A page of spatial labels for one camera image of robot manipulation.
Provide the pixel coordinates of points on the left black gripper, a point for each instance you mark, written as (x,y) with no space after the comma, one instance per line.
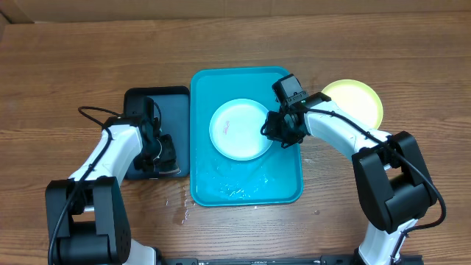
(140,164)

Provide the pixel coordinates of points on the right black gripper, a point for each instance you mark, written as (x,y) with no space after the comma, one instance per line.
(277,127)

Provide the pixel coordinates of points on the green dish sponge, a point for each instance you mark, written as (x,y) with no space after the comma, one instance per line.
(168,169)

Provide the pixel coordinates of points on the light blue plate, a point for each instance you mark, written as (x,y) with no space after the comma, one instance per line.
(235,130)

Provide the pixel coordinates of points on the yellow-green plate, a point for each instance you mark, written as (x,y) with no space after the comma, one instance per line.
(358,100)

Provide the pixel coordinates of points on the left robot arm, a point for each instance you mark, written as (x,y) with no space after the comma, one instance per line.
(86,217)

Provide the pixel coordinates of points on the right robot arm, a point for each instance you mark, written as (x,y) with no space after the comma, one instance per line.
(394,186)

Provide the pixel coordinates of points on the black water tray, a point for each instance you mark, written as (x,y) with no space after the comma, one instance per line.
(173,111)

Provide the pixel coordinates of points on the teal plastic serving tray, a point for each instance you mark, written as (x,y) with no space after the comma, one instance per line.
(275,177)

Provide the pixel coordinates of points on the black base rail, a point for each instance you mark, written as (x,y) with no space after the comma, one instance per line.
(257,260)

